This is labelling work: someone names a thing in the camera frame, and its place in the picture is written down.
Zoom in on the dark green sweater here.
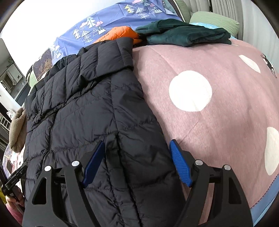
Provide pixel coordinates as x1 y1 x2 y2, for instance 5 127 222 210
135 19 232 47

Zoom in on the blue tree-print sheet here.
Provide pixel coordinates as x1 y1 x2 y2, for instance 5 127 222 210
50 1 180 64

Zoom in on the brown fleece garment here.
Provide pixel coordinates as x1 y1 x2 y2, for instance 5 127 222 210
9 107 27 153

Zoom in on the orange puffer jacket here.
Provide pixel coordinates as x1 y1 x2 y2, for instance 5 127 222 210
94 26 141 45

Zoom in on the black puffer jacket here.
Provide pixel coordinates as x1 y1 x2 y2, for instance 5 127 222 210
22 38 185 226

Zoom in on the pink sleeve forearm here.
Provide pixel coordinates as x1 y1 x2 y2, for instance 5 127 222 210
6 203 23 225

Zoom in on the green striped pillow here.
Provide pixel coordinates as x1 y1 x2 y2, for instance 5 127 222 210
190 11 239 38

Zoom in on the pink polka-dot bedspread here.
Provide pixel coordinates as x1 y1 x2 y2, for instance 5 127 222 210
131 38 279 225

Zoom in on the person's left hand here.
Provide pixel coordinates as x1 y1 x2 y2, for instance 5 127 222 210
6 186 25 210

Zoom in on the grey curtain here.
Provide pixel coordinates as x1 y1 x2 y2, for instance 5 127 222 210
184 0 243 24

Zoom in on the kitchen cabinet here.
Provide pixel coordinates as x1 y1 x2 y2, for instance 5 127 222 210
0 39 30 105

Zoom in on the dark patterned blanket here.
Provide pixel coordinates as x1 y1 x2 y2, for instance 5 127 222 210
33 49 52 81

